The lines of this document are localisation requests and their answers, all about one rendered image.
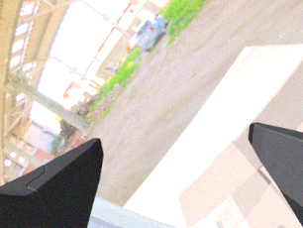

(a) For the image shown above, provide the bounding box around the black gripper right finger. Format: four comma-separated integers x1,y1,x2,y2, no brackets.
248,122,303,226

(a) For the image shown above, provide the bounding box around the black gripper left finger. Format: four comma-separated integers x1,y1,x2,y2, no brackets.
0,138,104,228

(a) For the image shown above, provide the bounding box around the white panel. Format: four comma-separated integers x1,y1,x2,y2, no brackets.
87,195,222,228

